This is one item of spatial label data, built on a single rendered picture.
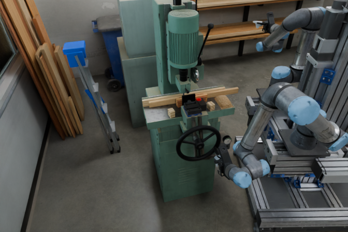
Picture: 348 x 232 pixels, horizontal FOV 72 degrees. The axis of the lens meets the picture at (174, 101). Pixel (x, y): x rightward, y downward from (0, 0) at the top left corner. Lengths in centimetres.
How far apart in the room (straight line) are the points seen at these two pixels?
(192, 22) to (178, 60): 24
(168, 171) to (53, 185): 116
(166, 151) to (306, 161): 90
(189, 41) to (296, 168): 103
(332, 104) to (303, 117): 66
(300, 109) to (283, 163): 66
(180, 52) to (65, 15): 258
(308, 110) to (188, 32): 72
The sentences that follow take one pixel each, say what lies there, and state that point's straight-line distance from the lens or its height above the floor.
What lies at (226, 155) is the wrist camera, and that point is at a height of 86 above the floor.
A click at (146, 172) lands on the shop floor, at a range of 242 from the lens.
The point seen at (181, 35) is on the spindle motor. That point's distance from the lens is 139.
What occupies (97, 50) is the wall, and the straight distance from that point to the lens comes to 392.
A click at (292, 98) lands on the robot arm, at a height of 131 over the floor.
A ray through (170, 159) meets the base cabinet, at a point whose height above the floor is 53.
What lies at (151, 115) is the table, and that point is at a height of 90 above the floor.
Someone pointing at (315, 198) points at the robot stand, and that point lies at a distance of 223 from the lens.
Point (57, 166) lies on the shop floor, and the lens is 273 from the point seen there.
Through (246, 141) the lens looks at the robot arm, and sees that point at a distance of 131.
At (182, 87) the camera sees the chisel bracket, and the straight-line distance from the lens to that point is 157.
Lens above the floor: 188
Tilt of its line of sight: 35 degrees down
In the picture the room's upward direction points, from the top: 2 degrees counter-clockwise
